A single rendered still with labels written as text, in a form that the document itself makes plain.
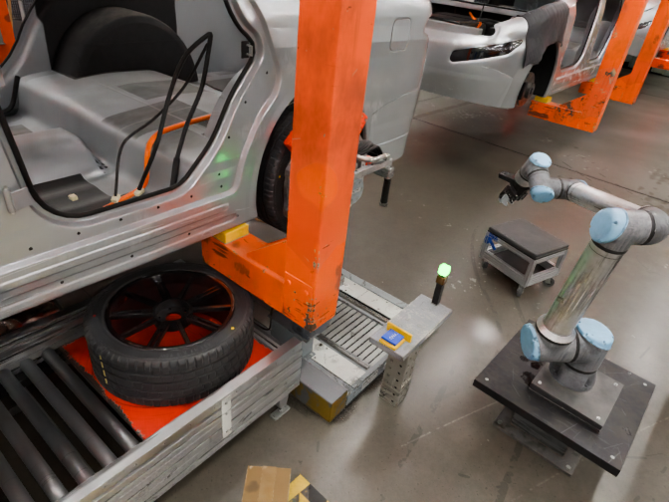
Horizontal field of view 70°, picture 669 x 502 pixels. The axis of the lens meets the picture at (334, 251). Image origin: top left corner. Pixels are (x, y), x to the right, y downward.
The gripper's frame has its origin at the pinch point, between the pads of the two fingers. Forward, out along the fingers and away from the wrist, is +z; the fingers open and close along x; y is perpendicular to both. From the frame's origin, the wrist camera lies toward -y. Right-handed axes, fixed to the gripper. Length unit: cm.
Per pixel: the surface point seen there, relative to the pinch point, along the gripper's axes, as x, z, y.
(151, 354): -177, -9, 14
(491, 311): 10, 74, 39
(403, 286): -28, 88, 0
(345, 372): -100, 42, 41
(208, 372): -161, -1, 26
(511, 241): 41, 61, 6
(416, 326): -73, 4, 41
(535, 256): 43, 52, 23
